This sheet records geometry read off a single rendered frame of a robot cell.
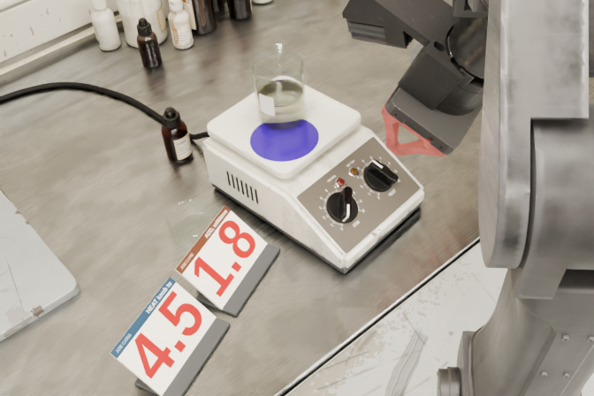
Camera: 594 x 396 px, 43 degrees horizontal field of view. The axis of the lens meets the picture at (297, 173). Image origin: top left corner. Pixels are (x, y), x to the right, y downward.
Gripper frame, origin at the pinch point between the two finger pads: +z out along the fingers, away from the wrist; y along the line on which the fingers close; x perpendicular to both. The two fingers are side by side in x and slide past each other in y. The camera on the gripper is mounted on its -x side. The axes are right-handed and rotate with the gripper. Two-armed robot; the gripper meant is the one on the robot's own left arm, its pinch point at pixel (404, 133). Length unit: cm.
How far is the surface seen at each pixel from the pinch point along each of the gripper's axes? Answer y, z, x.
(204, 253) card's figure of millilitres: 16.6, 11.8, -8.5
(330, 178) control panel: 4.3, 7.3, -2.9
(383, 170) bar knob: 0.9, 5.7, 0.8
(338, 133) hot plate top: 0.2, 6.3, -4.8
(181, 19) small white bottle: -14.2, 28.0, -30.6
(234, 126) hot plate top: 4.1, 10.7, -13.8
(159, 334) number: 25.7, 10.4, -7.2
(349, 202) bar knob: 6.3, 5.5, -0.2
